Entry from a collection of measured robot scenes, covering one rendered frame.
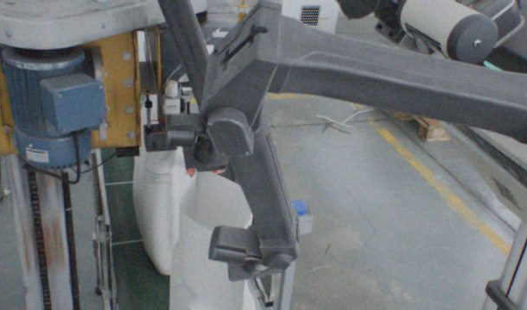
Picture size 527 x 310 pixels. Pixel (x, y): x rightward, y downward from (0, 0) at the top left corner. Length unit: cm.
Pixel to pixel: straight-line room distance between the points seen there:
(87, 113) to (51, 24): 18
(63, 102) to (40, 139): 14
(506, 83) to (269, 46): 25
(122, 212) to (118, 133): 94
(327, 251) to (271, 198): 213
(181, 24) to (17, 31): 30
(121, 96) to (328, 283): 155
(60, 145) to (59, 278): 63
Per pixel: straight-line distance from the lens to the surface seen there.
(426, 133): 411
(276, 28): 56
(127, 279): 211
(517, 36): 95
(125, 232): 232
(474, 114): 64
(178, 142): 128
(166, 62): 146
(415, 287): 283
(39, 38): 120
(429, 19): 89
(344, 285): 273
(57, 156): 132
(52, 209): 170
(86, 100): 121
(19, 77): 127
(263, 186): 75
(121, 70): 146
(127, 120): 151
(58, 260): 180
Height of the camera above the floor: 177
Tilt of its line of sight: 29 degrees down
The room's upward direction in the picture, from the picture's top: 6 degrees clockwise
